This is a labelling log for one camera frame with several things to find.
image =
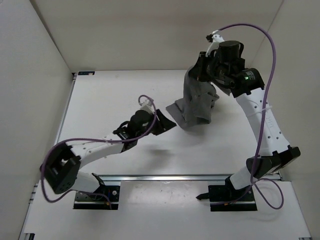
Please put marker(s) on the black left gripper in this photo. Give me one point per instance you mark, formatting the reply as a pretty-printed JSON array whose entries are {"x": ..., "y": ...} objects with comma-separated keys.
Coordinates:
[{"x": 164, "y": 124}]

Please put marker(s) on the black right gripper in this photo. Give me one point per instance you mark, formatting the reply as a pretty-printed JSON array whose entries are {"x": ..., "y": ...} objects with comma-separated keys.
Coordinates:
[{"x": 197, "y": 72}]

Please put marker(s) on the grey pleated skirt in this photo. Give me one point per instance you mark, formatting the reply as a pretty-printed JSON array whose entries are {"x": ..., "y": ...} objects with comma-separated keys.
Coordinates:
[{"x": 195, "y": 107}]

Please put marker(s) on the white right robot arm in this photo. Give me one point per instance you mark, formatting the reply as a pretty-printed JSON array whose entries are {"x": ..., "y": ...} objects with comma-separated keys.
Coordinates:
[{"x": 273, "y": 149}]

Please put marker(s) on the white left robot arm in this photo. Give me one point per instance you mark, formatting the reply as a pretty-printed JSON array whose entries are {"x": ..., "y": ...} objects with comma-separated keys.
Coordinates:
[{"x": 61, "y": 168}]

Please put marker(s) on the blue label left corner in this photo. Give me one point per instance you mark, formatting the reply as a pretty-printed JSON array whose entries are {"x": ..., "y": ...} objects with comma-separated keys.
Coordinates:
[{"x": 86, "y": 73}]

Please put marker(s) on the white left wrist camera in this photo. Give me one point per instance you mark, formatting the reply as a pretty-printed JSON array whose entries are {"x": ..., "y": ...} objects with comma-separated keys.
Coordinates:
[{"x": 147, "y": 106}]

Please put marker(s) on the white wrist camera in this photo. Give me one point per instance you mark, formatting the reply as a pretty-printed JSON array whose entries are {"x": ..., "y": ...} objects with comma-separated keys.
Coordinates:
[
  {"x": 214, "y": 39},
  {"x": 147, "y": 106}
]

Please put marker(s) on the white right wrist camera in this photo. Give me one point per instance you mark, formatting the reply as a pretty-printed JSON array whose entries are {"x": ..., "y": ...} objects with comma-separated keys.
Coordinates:
[{"x": 214, "y": 39}]

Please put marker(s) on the aluminium rail along table front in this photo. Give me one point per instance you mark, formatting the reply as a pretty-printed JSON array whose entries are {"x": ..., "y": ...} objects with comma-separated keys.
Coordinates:
[{"x": 164, "y": 177}]

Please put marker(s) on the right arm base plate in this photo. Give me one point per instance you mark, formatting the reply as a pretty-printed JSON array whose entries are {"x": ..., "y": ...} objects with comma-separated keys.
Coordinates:
[{"x": 224, "y": 199}]

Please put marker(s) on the aluminium rail left table edge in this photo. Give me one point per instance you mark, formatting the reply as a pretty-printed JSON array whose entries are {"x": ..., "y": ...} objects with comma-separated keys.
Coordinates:
[{"x": 63, "y": 97}]

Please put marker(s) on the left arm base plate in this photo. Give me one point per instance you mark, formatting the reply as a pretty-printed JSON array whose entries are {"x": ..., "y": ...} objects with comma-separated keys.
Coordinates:
[{"x": 83, "y": 201}]

